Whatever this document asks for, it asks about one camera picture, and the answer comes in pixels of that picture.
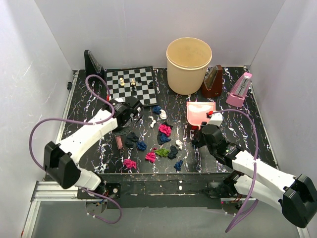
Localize pink dustpan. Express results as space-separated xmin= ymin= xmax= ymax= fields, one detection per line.
xmin=186 ymin=101 xmax=216 ymax=129

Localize pink hand brush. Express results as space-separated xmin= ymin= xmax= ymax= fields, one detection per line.
xmin=115 ymin=136 xmax=123 ymax=150

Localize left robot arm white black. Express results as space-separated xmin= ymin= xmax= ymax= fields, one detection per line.
xmin=43 ymin=96 xmax=143 ymax=198

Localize dark scrap by left arm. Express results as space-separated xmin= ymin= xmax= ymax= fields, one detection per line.
xmin=124 ymin=132 xmax=139 ymax=148

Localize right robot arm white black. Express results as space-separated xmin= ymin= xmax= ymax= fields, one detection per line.
xmin=193 ymin=122 xmax=317 ymax=228

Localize navy scrap near chessboard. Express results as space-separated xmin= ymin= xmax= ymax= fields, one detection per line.
xmin=152 ymin=106 xmax=161 ymax=115

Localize white scrap strip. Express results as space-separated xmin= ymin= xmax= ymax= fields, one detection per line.
xmin=148 ymin=116 xmax=157 ymax=128

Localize black grey chessboard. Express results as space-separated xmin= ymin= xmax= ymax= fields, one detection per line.
xmin=106 ymin=66 xmax=158 ymax=107

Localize black chess piece edge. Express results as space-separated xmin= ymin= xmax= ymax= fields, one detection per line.
xmin=149 ymin=81 xmax=154 ymax=89

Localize white chess piece left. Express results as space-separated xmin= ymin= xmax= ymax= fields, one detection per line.
xmin=119 ymin=77 xmax=124 ymax=87

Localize white scrap near brush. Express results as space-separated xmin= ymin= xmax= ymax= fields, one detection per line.
xmin=159 ymin=110 xmax=167 ymax=120

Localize small white scrap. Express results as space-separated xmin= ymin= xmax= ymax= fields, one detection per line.
xmin=175 ymin=140 xmax=183 ymax=150

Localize magenta scrap upper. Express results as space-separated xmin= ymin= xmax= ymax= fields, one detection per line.
xmin=159 ymin=124 xmax=172 ymax=137

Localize navy scrap left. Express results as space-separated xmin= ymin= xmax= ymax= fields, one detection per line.
xmin=137 ymin=141 xmax=147 ymax=151

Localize black scrap centre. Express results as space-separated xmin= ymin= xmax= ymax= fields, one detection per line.
xmin=167 ymin=145 xmax=179 ymax=160

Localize navy scrap under magenta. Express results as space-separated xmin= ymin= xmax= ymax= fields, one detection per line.
xmin=157 ymin=132 xmax=171 ymax=145

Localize blue scrap front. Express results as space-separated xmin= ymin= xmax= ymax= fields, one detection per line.
xmin=174 ymin=160 xmax=183 ymax=172

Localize pink metronome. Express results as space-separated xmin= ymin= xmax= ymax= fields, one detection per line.
xmin=226 ymin=72 xmax=252 ymax=108

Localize green paper scrap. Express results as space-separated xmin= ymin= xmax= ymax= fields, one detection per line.
xmin=154 ymin=148 xmax=170 ymax=157

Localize brown metronome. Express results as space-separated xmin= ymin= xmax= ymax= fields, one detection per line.
xmin=201 ymin=64 xmax=223 ymax=98

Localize magenta scrap middle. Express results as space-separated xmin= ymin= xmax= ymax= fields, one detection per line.
xmin=145 ymin=152 xmax=156 ymax=163

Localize magenta scrap front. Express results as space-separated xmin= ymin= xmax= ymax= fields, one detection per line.
xmin=123 ymin=159 xmax=137 ymax=169

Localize black metronome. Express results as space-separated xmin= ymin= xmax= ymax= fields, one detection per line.
xmin=84 ymin=50 xmax=105 ymax=79

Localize beige plastic bucket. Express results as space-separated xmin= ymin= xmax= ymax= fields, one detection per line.
xmin=166 ymin=37 xmax=212 ymax=95

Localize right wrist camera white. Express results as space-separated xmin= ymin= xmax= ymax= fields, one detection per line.
xmin=207 ymin=111 xmax=223 ymax=127

